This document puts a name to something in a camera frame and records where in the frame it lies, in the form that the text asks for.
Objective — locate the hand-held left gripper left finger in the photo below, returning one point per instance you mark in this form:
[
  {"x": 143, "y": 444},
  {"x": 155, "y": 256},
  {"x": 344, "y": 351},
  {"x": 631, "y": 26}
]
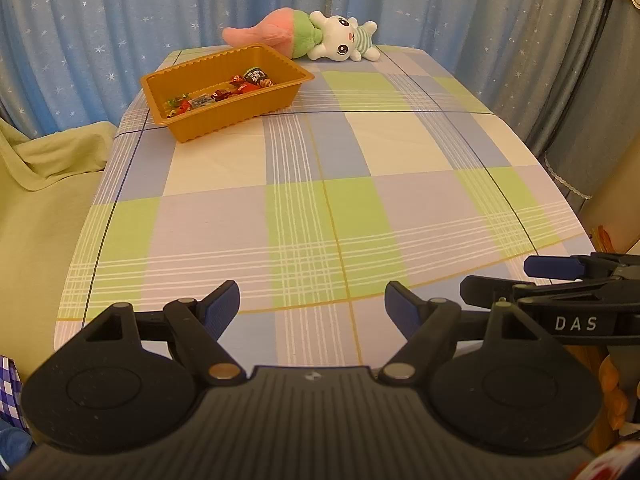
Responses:
[{"x": 222, "y": 305}]

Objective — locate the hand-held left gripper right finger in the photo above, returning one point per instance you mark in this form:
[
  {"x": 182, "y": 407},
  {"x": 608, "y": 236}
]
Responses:
[{"x": 402, "y": 310}]

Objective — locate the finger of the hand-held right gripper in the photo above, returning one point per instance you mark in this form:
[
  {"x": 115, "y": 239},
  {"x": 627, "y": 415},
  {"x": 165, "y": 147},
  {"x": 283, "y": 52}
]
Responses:
[
  {"x": 550, "y": 266},
  {"x": 487, "y": 287}
]

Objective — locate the orange plastic tray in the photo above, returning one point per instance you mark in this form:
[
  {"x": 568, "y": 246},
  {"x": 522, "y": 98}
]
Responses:
[{"x": 225, "y": 120}]

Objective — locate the silver blue snack packet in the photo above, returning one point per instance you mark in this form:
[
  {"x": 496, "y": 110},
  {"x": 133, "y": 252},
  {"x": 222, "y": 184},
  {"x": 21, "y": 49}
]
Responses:
[{"x": 201, "y": 101}]

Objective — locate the yellow green candy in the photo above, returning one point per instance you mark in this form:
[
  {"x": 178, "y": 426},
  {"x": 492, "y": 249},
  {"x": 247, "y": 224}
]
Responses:
[{"x": 175, "y": 101}]

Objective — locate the dark red snack packet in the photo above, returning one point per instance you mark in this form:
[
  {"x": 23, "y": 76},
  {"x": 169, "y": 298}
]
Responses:
[{"x": 220, "y": 94}]

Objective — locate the large red snack packet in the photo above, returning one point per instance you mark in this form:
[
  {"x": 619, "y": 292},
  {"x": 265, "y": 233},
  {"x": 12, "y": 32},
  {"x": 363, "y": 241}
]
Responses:
[{"x": 245, "y": 87}]

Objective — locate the dark green snack packet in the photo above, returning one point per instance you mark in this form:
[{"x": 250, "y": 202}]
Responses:
[{"x": 257, "y": 76}]

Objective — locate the person's right hand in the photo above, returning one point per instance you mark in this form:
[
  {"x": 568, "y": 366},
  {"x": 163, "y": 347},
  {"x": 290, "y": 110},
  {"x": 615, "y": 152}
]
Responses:
[{"x": 612, "y": 395}]

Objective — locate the checked pastel tablecloth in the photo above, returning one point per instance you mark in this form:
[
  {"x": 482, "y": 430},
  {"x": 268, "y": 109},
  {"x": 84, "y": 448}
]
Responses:
[{"x": 350, "y": 185}]

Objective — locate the red white patterned cloth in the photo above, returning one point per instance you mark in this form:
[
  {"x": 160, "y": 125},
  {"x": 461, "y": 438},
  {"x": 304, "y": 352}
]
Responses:
[{"x": 607, "y": 467}]

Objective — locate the grey curtain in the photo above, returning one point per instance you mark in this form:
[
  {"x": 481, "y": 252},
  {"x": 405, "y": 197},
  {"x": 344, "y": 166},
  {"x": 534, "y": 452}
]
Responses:
[{"x": 575, "y": 85}]

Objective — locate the light green cloth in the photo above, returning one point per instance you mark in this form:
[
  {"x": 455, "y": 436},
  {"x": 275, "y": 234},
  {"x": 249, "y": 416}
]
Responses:
[{"x": 40, "y": 210}]

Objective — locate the blue checked cloth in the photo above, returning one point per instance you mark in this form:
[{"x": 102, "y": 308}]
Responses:
[{"x": 7, "y": 390}]

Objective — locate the pink green rabbit plush toy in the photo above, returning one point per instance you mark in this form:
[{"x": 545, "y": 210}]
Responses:
[{"x": 340, "y": 35}]

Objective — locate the blue starry curtain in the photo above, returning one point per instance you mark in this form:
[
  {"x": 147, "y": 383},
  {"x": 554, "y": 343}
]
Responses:
[{"x": 125, "y": 20}]

